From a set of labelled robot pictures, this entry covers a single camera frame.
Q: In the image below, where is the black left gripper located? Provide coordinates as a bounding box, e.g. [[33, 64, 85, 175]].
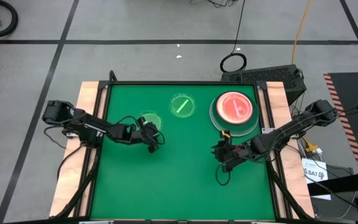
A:
[[132, 116, 164, 154]]

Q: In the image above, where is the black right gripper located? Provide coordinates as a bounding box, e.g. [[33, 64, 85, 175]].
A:
[[211, 130, 254, 172]]

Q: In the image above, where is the small clear green plate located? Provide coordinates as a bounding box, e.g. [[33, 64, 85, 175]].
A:
[[168, 93, 196, 119], [137, 110, 165, 132]]

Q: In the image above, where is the opaque pink plastic plate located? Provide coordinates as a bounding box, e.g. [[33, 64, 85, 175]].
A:
[[216, 91, 254, 126]]

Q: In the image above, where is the green table mat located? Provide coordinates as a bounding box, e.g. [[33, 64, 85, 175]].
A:
[[90, 83, 275, 220]]

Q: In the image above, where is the black computer case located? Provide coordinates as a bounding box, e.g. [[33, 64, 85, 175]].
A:
[[221, 64, 308, 106]]

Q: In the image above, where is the white paper label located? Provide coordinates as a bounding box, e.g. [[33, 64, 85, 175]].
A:
[[301, 157, 329, 185]]

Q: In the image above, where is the hazard striped black ramp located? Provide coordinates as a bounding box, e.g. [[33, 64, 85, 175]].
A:
[[323, 72, 358, 174]]

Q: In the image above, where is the black table frame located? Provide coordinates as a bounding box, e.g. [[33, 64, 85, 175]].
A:
[[53, 70, 315, 224]]

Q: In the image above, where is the yellow cable connector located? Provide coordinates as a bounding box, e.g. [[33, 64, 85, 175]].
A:
[[304, 138, 323, 155]]

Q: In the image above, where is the black coiled floor cable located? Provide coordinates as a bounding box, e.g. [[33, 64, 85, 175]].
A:
[[219, 0, 248, 73]]

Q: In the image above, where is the yellow floor cable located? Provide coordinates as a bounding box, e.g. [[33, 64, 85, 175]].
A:
[[291, 0, 313, 65]]

